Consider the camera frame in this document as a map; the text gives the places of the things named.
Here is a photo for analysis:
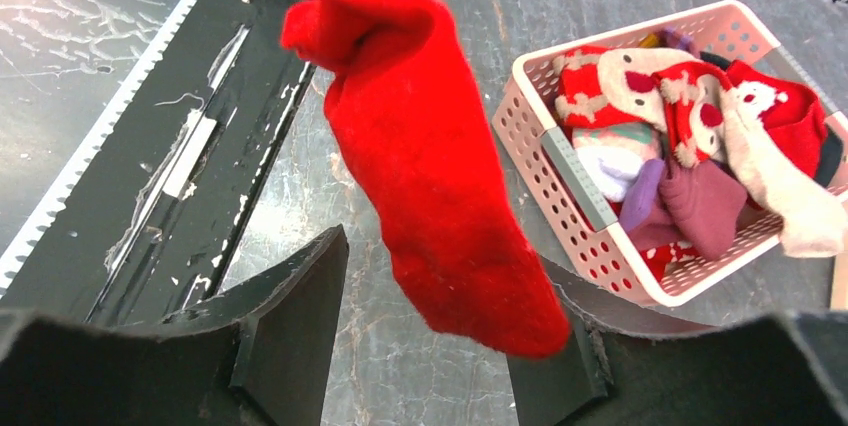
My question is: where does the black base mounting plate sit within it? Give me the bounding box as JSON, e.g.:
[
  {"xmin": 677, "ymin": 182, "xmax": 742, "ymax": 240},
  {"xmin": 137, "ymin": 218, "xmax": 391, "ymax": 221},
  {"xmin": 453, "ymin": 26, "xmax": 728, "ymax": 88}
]
[{"xmin": 1, "ymin": 0, "xmax": 314, "ymax": 327}]

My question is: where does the white toothed cable rail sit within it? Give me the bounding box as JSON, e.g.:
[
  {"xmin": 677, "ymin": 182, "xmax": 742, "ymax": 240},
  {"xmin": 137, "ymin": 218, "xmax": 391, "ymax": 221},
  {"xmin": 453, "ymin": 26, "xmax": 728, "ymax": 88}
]
[{"xmin": 1, "ymin": 0, "xmax": 197, "ymax": 289}]

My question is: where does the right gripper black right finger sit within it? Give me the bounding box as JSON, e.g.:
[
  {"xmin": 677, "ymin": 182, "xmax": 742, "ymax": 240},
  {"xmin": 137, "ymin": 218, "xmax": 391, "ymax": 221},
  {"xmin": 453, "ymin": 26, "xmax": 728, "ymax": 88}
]
[{"xmin": 508, "ymin": 262, "xmax": 847, "ymax": 425}]

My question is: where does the pink perforated plastic basket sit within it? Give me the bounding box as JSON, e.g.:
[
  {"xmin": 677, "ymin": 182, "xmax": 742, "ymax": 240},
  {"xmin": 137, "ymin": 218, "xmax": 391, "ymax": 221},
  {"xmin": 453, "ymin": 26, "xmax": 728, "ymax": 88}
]
[{"xmin": 493, "ymin": 0, "xmax": 821, "ymax": 307}]

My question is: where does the maroon purple sock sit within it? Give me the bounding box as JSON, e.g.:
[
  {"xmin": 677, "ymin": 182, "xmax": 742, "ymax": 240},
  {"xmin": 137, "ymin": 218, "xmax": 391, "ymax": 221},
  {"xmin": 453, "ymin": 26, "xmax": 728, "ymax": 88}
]
[{"xmin": 619, "ymin": 159, "xmax": 747, "ymax": 261}]

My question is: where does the red snowman sock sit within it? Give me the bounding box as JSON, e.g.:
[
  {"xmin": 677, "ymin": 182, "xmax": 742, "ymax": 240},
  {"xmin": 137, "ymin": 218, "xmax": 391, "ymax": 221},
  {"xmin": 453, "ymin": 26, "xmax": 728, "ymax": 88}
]
[{"xmin": 725, "ymin": 60, "xmax": 828, "ymax": 177}]

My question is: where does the red white patterned Christmas sock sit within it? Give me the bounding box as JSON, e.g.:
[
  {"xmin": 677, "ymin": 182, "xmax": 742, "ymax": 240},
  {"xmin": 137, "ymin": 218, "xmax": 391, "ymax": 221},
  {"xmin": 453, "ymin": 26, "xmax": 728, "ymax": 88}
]
[{"xmin": 551, "ymin": 46, "xmax": 727, "ymax": 167}]

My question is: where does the plain red sock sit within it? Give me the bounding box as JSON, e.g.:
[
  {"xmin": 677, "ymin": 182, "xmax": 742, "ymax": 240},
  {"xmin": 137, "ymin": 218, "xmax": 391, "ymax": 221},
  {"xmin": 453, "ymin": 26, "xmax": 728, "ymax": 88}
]
[{"xmin": 281, "ymin": 0, "xmax": 570, "ymax": 358}]

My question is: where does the beige sock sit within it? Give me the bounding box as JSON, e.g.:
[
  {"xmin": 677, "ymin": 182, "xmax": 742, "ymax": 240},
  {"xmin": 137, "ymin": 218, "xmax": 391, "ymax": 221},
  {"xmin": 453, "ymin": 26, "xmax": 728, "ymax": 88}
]
[{"xmin": 720, "ymin": 89, "xmax": 847, "ymax": 258}]

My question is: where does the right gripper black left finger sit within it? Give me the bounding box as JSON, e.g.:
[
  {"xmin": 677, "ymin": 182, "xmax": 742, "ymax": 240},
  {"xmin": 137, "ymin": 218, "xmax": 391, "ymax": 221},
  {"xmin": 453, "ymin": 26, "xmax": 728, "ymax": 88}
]
[{"xmin": 1, "ymin": 226, "xmax": 349, "ymax": 425}]

